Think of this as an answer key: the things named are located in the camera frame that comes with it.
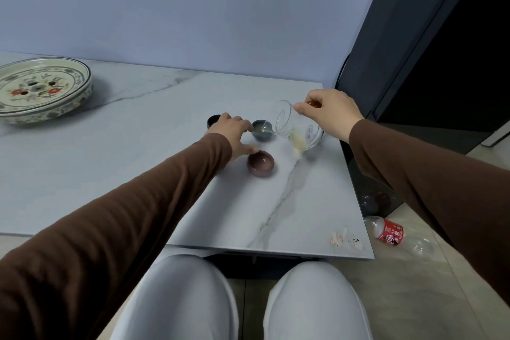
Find person's right leg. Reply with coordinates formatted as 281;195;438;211
262;260;374;340

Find person's left forearm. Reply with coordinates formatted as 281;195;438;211
0;133;234;340

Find floral ceramic tea tray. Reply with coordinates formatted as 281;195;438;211
0;56;94;125

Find reddish-brown ceramic teacup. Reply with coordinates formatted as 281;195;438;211
246;151;277;178

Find person's right hand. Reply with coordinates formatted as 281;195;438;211
293;89;365;143

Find person's right forearm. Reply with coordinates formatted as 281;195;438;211
348;118;510;309

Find blue-grey ceramic teacup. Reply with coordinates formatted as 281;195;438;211
251;119;275;143

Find torn sticker remains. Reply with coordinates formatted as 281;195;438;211
329;227;365;251

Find dark cabinet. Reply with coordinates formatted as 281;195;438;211
334;0;510;233

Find person's leg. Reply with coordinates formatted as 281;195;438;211
109;254;240;340
262;260;374;340

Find person's left leg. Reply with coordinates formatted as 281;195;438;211
109;254;240;340

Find clear glass pitcher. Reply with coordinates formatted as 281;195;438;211
272;99;326;152

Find red label plastic bottle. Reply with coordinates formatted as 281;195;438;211
363;215;437;261

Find white appliance edge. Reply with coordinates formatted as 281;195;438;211
480;120;510;148

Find person's left hand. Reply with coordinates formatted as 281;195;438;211
205;113;260;161

